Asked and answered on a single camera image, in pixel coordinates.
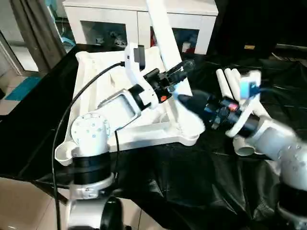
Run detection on white plastic table leg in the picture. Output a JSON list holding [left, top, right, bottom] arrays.
[[145, 0, 206, 135], [216, 69, 257, 157], [224, 68, 269, 155], [232, 68, 262, 118]]

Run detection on red bottle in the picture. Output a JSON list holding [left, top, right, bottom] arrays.
[[184, 42, 196, 54]]

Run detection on black table mat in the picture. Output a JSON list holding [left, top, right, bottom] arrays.
[[0, 46, 307, 230]]

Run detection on white display cabinet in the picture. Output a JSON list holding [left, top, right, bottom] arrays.
[[62, 0, 219, 56]]

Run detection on black cabinet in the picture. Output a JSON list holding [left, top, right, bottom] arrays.
[[211, 0, 307, 60]]

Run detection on grey curtain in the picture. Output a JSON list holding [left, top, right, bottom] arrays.
[[10, 0, 68, 72]]

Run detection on blue floor mat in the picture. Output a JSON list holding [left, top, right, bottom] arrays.
[[4, 76, 41, 101]]

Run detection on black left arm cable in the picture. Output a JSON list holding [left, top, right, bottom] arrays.
[[52, 61, 128, 230]]

